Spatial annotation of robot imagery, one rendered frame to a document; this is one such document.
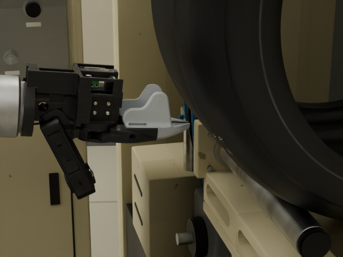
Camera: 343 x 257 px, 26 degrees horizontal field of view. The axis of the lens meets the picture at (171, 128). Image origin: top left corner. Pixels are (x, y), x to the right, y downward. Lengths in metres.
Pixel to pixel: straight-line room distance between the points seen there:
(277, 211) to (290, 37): 0.36
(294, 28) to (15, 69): 0.62
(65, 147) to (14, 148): 0.68
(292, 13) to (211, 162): 0.28
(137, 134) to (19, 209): 0.77
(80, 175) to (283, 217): 0.27
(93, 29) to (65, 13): 2.09
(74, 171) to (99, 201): 2.27
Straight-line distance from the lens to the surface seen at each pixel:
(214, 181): 1.21
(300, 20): 1.26
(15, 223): 1.65
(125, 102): 0.95
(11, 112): 0.88
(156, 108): 0.92
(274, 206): 1.02
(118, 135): 0.90
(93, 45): 3.68
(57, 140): 0.91
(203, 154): 1.24
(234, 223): 1.12
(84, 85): 0.88
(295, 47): 1.26
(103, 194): 3.26
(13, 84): 0.89
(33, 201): 1.63
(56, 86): 0.89
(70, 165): 0.92
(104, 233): 2.93
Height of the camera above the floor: 1.35
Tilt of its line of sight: 19 degrees down
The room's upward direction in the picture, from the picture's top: straight up
